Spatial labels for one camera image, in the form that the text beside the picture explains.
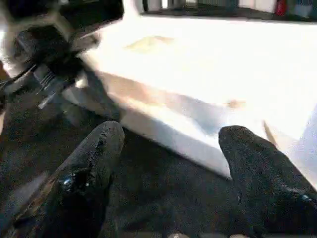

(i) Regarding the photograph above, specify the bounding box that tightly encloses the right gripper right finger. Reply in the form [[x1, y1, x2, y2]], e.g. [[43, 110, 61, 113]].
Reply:
[[217, 125, 317, 238]]

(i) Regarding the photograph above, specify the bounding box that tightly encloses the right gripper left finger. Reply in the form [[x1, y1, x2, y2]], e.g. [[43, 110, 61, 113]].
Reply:
[[13, 120, 125, 238]]

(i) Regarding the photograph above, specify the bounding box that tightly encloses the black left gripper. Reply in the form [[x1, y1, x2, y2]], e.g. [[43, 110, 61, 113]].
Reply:
[[13, 24, 85, 83]]

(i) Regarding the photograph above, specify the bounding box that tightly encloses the white plastic table top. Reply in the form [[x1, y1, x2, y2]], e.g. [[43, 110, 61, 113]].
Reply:
[[63, 12, 317, 185]]

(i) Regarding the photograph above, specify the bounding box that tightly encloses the black mat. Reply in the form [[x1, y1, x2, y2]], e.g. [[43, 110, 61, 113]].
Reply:
[[0, 69, 317, 238]]

